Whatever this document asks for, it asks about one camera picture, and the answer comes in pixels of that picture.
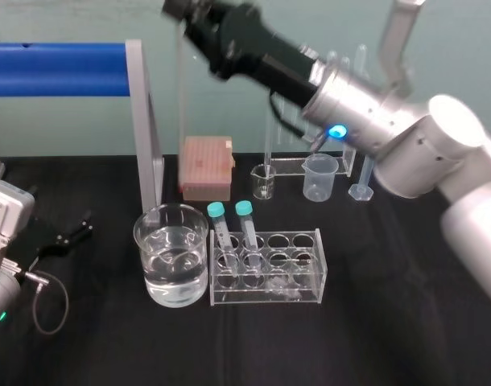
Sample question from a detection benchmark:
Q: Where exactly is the translucent plastic measuring beaker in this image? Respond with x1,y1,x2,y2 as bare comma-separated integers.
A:
301,153,339,202

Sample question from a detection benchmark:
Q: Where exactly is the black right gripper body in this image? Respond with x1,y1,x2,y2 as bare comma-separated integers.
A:
210,2,324,109

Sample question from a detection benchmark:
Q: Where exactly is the thin dark right gripper cable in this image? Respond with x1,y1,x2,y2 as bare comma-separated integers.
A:
268,90,316,142

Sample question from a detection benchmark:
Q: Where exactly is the small glass beaker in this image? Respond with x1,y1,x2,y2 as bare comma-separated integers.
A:
250,163,278,200

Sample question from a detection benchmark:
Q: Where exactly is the large glass beaker with water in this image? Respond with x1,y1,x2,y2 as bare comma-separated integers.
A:
133,203,211,309

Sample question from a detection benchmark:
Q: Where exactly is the black table cloth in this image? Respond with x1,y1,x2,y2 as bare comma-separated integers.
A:
0,153,491,386

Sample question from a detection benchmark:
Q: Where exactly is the clear glass stirring rod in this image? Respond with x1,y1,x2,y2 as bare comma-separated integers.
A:
262,95,271,179

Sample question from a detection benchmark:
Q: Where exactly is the grey upright frame stand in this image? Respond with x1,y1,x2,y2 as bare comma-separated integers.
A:
124,38,167,215

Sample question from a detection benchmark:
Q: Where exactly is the teal-capped plastic centrifuge tube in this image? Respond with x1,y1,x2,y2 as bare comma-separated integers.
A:
234,200,263,275
206,201,239,279

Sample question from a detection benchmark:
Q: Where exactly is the thin dark gripper cable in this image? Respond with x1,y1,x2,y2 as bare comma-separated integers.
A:
23,269,70,335
268,90,316,142

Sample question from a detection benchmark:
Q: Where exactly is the clear acrylic test tube rack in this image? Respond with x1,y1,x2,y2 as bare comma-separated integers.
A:
208,228,328,308

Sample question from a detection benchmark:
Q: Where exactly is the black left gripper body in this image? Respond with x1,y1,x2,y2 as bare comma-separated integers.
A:
6,216,69,279

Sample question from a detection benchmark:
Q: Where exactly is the clear acrylic rack with tubes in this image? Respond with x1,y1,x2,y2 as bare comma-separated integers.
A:
268,145,357,179

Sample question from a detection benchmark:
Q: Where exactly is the pink pipette tip box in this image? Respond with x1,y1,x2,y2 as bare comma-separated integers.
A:
178,135,236,202

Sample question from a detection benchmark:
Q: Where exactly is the blue round bar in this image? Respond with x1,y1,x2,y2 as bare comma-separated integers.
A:
0,41,130,98

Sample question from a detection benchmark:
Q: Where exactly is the thin dark left gripper cable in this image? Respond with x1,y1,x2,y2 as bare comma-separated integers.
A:
23,269,70,335

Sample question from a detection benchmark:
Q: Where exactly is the small plastic graduated cylinder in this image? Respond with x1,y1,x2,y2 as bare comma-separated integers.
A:
348,154,375,201

